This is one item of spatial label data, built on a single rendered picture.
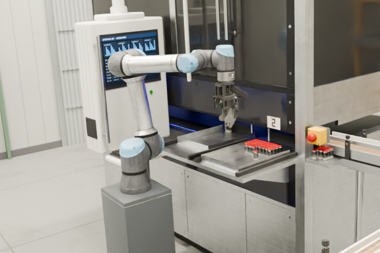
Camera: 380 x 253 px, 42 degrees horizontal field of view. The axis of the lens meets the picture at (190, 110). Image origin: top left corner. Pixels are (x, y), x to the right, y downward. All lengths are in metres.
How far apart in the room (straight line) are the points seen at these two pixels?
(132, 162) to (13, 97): 3.65
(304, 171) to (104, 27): 1.32
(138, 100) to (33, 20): 3.58
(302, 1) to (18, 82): 4.06
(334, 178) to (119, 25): 1.43
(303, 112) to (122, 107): 1.08
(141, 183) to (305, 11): 1.07
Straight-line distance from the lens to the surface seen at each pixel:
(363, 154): 2.38
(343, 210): 2.82
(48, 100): 5.93
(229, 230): 3.02
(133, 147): 2.27
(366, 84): 2.77
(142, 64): 2.15
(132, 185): 2.32
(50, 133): 6.01
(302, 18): 2.32
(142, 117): 2.37
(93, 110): 2.87
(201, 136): 2.81
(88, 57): 2.81
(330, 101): 2.53
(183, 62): 2.02
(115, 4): 2.93
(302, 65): 2.35
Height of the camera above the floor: 1.67
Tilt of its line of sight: 13 degrees down
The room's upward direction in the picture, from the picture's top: 3 degrees counter-clockwise
